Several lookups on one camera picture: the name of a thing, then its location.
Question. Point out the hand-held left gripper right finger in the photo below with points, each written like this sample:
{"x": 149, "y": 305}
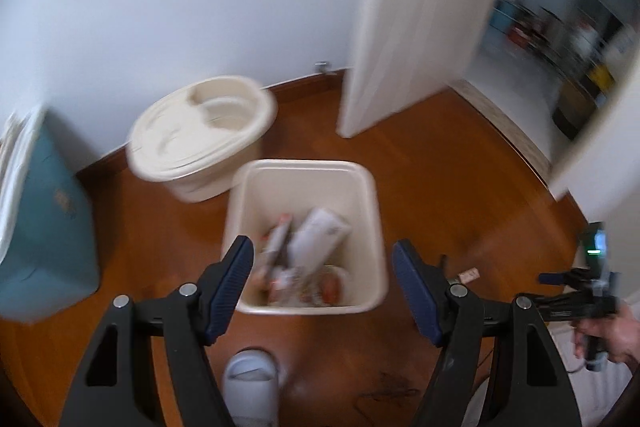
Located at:
{"x": 417, "y": 292}

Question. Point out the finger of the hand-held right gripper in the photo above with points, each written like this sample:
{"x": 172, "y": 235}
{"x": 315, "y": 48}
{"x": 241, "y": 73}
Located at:
{"x": 560, "y": 307}
{"x": 552, "y": 278}

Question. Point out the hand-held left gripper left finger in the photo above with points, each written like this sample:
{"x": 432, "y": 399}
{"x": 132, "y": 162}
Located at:
{"x": 231, "y": 279}

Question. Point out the beige rectangular trash bin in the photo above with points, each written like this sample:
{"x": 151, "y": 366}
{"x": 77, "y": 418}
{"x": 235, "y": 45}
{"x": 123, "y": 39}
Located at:
{"x": 367, "y": 227}

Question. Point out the long white carton box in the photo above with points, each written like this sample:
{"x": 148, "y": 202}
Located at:
{"x": 317, "y": 234}

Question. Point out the person's right hand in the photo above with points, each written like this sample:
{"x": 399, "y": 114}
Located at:
{"x": 625, "y": 332}

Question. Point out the small paper scrap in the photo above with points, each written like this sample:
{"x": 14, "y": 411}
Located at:
{"x": 470, "y": 276}

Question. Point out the grey slipper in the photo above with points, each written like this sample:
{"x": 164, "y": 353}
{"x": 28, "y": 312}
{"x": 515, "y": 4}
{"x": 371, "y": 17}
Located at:
{"x": 250, "y": 382}

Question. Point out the stone door threshold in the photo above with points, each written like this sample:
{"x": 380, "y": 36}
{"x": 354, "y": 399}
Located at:
{"x": 510, "y": 127}

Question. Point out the round beige lidded bucket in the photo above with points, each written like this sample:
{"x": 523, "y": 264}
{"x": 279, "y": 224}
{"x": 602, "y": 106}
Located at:
{"x": 175, "y": 142}

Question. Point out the dark cabinet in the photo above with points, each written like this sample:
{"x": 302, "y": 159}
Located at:
{"x": 585, "y": 72}

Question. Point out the teal storage box white lid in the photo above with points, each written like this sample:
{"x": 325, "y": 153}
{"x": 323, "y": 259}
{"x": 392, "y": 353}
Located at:
{"x": 45, "y": 227}

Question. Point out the metal door stopper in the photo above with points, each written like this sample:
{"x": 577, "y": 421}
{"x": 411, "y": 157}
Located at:
{"x": 323, "y": 67}

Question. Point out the blue storage bin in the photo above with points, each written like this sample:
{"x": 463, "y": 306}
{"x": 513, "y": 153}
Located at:
{"x": 505, "y": 17}

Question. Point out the white room door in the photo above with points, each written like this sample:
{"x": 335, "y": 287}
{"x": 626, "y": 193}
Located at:
{"x": 425, "y": 17}

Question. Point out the white door frame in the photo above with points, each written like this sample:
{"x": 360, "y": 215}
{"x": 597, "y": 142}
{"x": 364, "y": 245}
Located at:
{"x": 600, "y": 132}

